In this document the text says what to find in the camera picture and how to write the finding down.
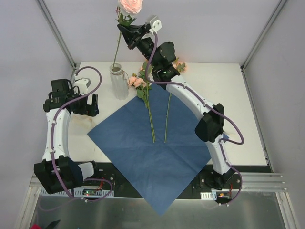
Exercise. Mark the white ribbed ceramic vase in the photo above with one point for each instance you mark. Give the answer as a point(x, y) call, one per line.
point(119, 81)

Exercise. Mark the right white cable duct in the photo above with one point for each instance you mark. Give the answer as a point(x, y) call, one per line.
point(208, 195)

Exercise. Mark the left aluminium frame post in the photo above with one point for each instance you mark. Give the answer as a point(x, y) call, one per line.
point(56, 33)

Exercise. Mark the white cable duct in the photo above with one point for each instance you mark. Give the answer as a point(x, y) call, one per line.
point(81, 192)
point(208, 195)

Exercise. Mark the orange rose stem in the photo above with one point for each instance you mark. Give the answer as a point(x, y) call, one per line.
point(181, 67)

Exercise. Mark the peach rose stem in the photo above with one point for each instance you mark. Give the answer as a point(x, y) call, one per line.
point(142, 87)

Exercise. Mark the aluminium frame rail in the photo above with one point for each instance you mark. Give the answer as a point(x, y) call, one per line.
point(257, 182)

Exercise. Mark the aluminium frame post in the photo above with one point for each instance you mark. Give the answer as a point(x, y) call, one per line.
point(271, 20)
point(56, 33)

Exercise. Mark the blue wrapping paper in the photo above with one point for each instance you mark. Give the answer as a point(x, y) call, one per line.
point(125, 138)

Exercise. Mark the pink rose stem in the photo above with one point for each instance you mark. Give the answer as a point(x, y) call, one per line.
point(127, 10)

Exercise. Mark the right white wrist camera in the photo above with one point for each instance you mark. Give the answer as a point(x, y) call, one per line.
point(154, 22)

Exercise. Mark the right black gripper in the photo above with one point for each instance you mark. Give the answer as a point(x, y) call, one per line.
point(137, 36)

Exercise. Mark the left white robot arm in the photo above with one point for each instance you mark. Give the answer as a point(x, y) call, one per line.
point(57, 171)

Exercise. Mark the cream printed ribbon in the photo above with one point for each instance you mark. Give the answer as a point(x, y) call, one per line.
point(83, 120)

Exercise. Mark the left white cable duct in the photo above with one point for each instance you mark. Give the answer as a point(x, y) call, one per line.
point(81, 192)

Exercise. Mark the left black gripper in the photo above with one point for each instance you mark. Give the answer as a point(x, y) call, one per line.
point(86, 105)

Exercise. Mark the black object at bottom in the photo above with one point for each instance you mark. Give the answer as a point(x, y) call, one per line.
point(53, 224)

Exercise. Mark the right aluminium frame post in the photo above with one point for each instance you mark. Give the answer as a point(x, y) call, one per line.
point(271, 20)

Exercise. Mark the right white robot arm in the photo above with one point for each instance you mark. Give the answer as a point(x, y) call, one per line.
point(211, 117)

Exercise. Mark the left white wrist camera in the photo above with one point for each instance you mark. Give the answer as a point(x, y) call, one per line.
point(80, 84)

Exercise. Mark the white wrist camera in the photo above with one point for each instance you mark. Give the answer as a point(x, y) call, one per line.
point(154, 22)
point(80, 84)

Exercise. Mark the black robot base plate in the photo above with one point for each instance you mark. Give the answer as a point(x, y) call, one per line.
point(146, 180)

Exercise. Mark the red object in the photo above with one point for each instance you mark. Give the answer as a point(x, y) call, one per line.
point(35, 226)

